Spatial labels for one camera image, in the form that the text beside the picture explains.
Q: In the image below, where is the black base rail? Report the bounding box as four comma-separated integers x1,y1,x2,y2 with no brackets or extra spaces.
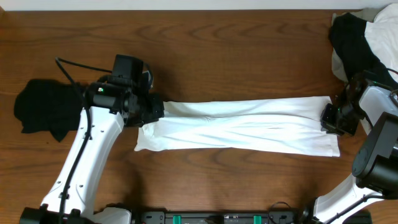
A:
93,202,373,224

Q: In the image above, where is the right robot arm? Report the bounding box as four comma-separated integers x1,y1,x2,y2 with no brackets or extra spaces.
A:
308,86,397,223

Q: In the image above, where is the black garment in pile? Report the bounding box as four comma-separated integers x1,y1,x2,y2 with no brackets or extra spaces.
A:
328,13,397,89

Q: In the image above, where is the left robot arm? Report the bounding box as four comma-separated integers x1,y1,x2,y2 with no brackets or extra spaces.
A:
15,80,164,223

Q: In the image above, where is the white printed garment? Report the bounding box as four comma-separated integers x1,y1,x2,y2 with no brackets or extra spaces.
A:
364,3,397,71

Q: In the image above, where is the folded black garment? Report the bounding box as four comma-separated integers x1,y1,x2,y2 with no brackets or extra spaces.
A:
14,79,83,142

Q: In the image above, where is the white t-shirt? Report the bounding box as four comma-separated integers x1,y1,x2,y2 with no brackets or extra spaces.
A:
135,96,340,157

